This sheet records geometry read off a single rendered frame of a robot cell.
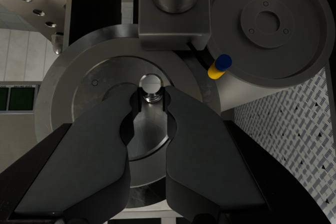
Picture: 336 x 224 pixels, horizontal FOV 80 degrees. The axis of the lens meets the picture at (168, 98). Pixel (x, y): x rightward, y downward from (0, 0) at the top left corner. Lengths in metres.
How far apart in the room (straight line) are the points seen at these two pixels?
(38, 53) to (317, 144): 2.94
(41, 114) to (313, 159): 0.25
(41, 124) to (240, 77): 0.16
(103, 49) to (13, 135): 0.45
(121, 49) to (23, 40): 2.96
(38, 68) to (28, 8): 2.45
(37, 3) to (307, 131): 0.47
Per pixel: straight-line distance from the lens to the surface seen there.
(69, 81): 0.17
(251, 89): 0.19
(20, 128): 0.58
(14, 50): 3.10
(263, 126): 0.33
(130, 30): 0.18
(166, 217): 0.53
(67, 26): 0.22
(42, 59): 2.96
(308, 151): 0.26
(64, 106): 0.17
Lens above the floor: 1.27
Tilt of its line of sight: 10 degrees down
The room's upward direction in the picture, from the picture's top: 179 degrees clockwise
